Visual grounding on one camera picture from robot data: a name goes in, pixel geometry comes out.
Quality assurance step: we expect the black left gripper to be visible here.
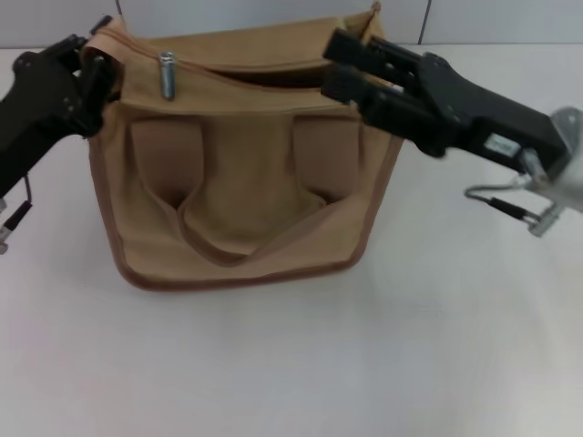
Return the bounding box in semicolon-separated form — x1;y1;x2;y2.
0;15;122;197

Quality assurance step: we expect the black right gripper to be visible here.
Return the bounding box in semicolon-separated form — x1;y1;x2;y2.
321;27;570;173

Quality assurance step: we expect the silver metal zipper pull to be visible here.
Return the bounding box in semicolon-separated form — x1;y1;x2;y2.
158;50;177;103

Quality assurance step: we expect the khaki fabric food bag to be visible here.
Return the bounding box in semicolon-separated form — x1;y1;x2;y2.
84;1;406;292

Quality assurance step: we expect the left gripper cable with connector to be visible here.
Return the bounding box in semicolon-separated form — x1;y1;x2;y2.
0;175;36;256

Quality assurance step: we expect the gripper cable with connector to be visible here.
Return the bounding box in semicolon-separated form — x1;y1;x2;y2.
0;175;36;256
463;149;565;239

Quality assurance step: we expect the right gripper cable with connector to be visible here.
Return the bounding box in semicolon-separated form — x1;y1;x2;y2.
463;149;565;239

